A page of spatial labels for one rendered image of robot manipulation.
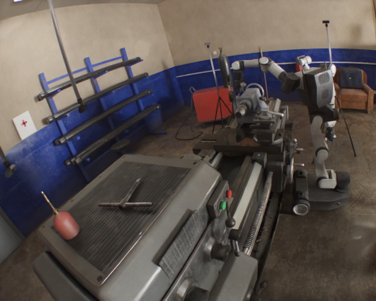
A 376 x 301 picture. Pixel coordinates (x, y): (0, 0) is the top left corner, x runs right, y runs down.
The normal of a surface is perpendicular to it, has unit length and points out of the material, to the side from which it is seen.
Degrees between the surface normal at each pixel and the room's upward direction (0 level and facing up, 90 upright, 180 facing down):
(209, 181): 45
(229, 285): 32
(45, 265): 0
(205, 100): 90
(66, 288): 0
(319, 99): 100
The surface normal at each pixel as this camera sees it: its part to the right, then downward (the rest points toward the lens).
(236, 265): 0.25, -0.70
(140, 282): 0.43, -0.58
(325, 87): 0.21, 0.57
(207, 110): -0.15, 0.50
